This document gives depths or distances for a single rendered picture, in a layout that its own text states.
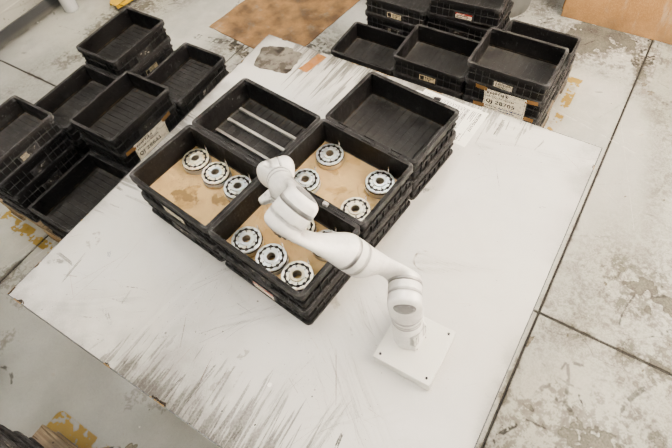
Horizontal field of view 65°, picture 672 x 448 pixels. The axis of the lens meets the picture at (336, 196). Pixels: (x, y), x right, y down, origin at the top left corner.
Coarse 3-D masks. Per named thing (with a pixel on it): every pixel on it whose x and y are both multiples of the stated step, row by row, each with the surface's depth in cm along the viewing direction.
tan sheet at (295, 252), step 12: (252, 216) 183; (264, 228) 180; (324, 228) 178; (228, 240) 178; (264, 240) 177; (276, 240) 177; (288, 240) 176; (288, 252) 174; (300, 252) 173; (312, 264) 170; (324, 264) 170; (300, 276) 168
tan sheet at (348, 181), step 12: (324, 144) 200; (312, 156) 197; (348, 156) 195; (300, 168) 194; (312, 168) 193; (348, 168) 192; (360, 168) 192; (372, 168) 191; (324, 180) 190; (336, 180) 189; (348, 180) 189; (360, 180) 188; (396, 180) 187; (324, 192) 187; (336, 192) 186; (348, 192) 186; (360, 192) 185; (336, 204) 183; (372, 204) 182
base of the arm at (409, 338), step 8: (392, 320) 150; (392, 328) 157; (400, 328) 149; (408, 328) 148; (416, 328) 150; (424, 328) 156; (400, 336) 154; (408, 336) 152; (416, 336) 153; (424, 336) 160; (400, 344) 159; (408, 344) 157; (416, 344) 157
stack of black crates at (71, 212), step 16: (80, 160) 268; (96, 160) 270; (64, 176) 262; (80, 176) 271; (96, 176) 274; (112, 176) 273; (48, 192) 258; (64, 192) 266; (80, 192) 269; (96, 192) 268; (32, 208) 252; (48, 208) 261; (64, 208) 264; (80, 208) 263; (48, 224) 258; (64, 224) 258
